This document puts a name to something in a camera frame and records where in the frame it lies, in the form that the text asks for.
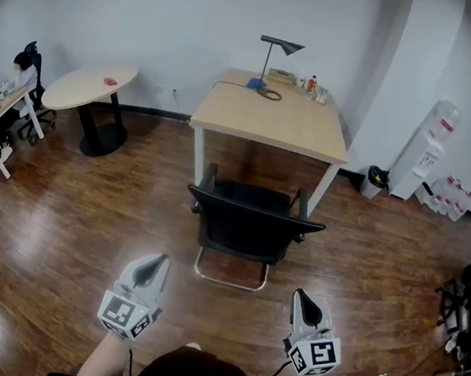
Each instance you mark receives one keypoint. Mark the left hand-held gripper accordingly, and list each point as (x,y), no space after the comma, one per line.
(118,311)

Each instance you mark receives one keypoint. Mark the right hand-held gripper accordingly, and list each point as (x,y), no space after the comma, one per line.
(321,353)

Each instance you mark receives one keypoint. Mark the black mesh chair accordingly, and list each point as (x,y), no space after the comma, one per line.
(247,231)

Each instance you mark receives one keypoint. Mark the person's left forearm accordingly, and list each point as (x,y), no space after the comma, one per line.
(103,359)

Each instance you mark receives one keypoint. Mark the person's white shoe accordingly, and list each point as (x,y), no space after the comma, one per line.
(193,344)

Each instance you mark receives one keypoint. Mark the grey trash bin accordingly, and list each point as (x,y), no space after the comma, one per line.
(373,181)

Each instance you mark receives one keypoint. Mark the row of water jugs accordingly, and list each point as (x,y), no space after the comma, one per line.
(449,200)

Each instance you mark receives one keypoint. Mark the white water dispenser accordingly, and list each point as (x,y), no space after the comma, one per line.
(414,167)

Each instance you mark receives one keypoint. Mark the small red object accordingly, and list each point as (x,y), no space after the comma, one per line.
(110,80)

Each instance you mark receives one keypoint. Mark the round wooden side table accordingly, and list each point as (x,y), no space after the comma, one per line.
(85,85)

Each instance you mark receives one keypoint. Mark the wooden desk with white legs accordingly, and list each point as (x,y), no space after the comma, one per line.
(271,114)

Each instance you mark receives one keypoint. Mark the white printed card holder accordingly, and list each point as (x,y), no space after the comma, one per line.
(321,96)

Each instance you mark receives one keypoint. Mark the blue cloth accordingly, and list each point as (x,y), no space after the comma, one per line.
(257,83)

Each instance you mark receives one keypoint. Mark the red drink bottle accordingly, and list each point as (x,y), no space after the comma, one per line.
(312,84)

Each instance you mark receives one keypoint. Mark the large clear dispenser bottle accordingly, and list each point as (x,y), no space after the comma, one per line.
(444,122)

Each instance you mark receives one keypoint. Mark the white mug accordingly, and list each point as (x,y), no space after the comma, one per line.
(299,81)

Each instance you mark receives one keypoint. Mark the wooden tissue box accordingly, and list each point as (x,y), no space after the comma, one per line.
(281,77)

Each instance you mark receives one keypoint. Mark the black desk lamp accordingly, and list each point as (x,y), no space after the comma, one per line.
(290,48)

